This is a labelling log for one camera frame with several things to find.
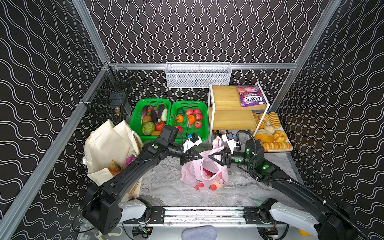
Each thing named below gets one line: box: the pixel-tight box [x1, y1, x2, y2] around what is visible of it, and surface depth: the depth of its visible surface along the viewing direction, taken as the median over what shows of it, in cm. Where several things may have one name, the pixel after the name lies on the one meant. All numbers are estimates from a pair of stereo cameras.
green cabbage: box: [141, 121, 156, 136], surface depth 102 cm
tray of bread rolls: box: [252, 112, 294, 153], surface depth 102 cm
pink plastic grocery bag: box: [180, 136, 229, 191], surface depth 73 cm
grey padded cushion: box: [181, 225, 217, 240], surface depth 69 cm
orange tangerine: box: [187, 114, 196, 125], surface depth 112 cm
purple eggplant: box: [151, 107, 158, 124], surface depth 115 cm
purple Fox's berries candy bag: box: [236, 85, 267, 107], surface depth 80 cm
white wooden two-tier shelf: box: [208, 82, 270, 143], surface depth 86 cm
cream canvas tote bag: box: [82, 119, 143, 186], surface depth 77 cm
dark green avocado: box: [176, 107, 185, 115], surface depth 116 cm
